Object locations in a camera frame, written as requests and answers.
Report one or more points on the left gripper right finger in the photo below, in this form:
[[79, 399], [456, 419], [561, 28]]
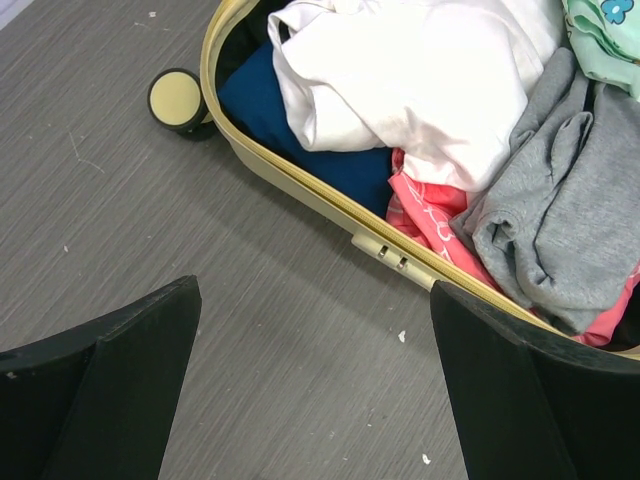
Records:
[[529, 403]]

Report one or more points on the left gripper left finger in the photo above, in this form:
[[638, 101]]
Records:
[[98, 401]]

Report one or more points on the grey shirt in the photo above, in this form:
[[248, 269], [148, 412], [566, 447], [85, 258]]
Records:
[[558, 228]]

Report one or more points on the pink patterned shirt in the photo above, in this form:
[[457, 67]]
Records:
[[422, 212]]

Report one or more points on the yellow suitcase black lining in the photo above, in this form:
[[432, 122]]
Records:
[[187, 103]]

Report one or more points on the white cloth garment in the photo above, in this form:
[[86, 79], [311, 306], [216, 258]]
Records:
[[444, 81]]

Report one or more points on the blue shirt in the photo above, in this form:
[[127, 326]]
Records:
[[252, 99]]

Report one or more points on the green tissue packet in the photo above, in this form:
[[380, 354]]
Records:
[[604, 36]]

